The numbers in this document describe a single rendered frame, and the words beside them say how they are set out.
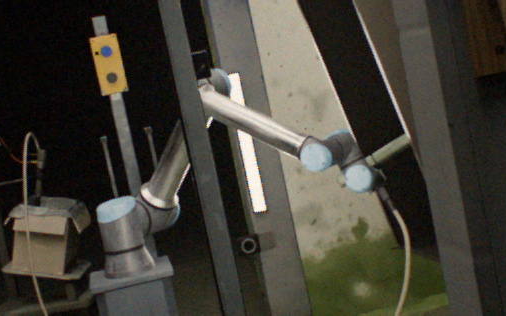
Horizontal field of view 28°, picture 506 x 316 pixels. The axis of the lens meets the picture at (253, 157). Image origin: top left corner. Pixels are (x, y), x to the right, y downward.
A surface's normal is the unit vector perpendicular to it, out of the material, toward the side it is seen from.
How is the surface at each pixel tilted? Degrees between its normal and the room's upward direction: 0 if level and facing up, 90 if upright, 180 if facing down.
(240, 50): 90
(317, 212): 90
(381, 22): 90
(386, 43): 90
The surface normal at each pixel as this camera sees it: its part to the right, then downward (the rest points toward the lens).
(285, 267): 0.15, 0.07
